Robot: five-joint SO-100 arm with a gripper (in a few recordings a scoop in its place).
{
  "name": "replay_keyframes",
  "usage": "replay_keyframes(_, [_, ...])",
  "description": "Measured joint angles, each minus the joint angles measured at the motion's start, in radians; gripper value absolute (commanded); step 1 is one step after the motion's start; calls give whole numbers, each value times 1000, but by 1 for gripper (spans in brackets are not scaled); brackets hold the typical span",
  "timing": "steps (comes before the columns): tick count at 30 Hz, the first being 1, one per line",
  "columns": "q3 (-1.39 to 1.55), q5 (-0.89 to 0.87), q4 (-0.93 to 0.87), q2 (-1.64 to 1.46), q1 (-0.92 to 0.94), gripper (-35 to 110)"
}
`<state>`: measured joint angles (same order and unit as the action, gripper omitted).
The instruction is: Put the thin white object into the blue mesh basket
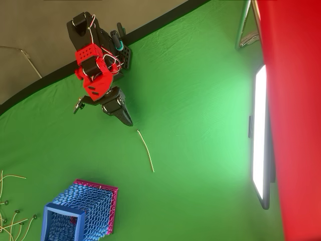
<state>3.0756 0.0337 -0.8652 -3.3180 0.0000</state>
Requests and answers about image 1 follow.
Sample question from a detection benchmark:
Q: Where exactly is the blue and magenta mesh basket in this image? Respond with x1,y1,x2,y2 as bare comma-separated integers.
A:
40,178,119,241

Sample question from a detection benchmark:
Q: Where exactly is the green cloth mat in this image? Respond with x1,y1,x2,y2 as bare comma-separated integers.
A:
0,0,285,241

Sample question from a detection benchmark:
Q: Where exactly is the chrome tube stand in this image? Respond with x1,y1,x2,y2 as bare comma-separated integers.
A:
235,0,261,51

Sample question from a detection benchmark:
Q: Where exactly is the red foreground panel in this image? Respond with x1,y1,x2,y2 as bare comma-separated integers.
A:
255,0,321,241

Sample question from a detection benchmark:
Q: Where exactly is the small camera circuit board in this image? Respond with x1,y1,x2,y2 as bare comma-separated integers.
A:
73,96,86,115

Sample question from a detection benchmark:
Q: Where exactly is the red white servo cable loop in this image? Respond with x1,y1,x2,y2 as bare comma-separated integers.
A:
102,53,125,76

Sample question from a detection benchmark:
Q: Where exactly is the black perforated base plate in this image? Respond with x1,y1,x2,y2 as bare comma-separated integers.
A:
117,44,132,70

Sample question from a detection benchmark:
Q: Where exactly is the black clamp with teal ring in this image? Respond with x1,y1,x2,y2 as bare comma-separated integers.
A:
110,22,126,52

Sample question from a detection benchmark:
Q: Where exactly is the thin pale floor cable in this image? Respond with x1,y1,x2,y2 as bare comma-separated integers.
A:
0,46,43,79

